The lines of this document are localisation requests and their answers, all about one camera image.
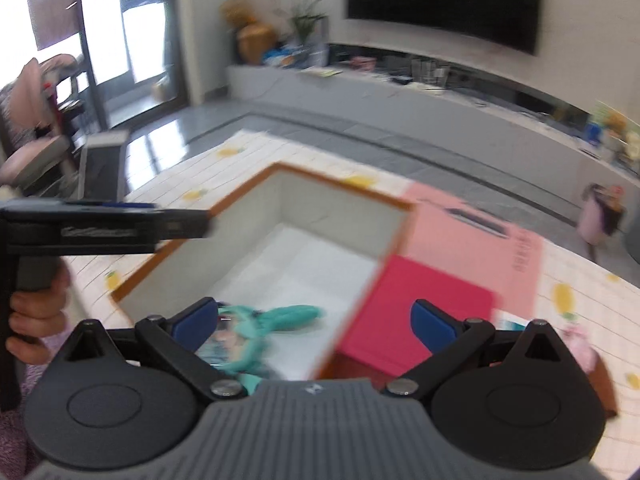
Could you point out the person's left forearm purple sleeve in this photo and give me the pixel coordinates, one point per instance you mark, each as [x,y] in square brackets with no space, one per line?
[10,440]

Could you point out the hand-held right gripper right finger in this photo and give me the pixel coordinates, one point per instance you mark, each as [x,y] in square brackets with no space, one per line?
[431,325]

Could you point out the black framed glass door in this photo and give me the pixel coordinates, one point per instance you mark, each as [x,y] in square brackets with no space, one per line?
[145,35]

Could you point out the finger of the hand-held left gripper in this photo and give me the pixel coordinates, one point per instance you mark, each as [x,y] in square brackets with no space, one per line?
[185,224]

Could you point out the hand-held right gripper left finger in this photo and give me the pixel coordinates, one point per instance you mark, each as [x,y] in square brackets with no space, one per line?
[196,321]

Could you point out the pink chair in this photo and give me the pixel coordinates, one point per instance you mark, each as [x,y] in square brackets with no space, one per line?
[30,110]

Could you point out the green potted plant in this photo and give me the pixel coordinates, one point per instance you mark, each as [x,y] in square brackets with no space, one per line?
[305,22]

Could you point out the teddy bear gift bouquet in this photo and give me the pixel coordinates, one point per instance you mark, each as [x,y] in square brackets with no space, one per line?
[612,135]

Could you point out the lemon print checked tablecloth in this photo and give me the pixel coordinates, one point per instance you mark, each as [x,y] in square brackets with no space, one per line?
[280,152]

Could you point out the grey floor appliance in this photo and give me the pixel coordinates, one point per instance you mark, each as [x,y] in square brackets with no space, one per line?
[102,165]

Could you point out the teal haired plush doll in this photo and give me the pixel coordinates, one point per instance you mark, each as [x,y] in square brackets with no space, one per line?
[285,314]

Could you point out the red storage box white inside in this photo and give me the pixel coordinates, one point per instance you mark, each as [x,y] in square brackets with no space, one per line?
[310,220]

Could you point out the person's left hand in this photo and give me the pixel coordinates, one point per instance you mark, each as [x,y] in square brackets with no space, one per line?
[40,315]

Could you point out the yellow brown plush bag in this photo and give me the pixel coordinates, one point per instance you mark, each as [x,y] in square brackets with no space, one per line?
[252,35]

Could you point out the black wall television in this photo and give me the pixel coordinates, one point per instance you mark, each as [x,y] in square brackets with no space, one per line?
[445,0]

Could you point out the blue snack packet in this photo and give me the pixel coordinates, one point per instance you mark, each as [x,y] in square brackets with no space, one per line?
[280,56]

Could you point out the grey television cabinet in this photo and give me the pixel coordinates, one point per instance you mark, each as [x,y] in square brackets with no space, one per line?
[450,115]

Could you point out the pink plush toy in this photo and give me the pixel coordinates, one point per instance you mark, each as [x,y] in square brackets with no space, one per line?
[580,347]

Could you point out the pink and black bin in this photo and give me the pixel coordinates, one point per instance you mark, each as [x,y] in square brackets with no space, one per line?
[595,220]

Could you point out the pink table mat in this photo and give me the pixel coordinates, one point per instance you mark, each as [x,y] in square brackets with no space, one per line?
[520,280]

